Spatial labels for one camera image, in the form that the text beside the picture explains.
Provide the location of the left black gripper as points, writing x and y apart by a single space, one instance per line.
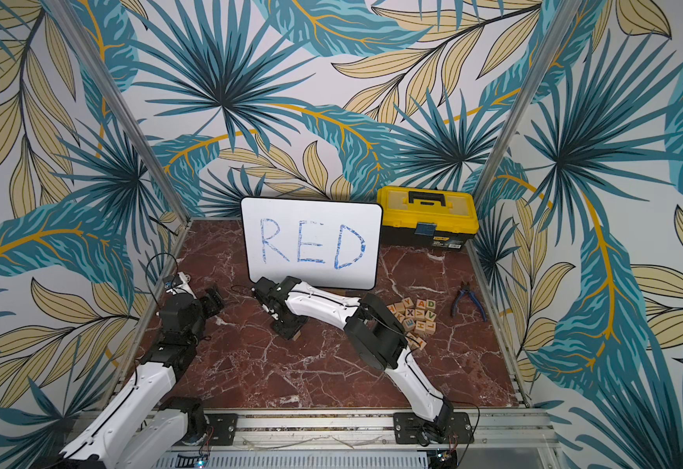
212 302

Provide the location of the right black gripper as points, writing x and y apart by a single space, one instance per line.
286 317

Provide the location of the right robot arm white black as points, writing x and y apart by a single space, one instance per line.
375 333

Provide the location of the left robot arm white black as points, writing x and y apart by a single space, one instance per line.
139 426

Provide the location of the white dry-erase board RED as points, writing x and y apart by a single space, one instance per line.
329 244

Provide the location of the wooden letter block J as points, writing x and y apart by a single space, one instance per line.
416 342

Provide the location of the yellow black toolbox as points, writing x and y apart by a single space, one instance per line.
427 218

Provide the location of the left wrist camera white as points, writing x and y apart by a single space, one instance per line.
178 284

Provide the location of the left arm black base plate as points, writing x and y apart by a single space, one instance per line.
215 430

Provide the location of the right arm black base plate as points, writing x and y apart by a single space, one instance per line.
410 430

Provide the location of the aluminium front rail frame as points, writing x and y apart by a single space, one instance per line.
503 437

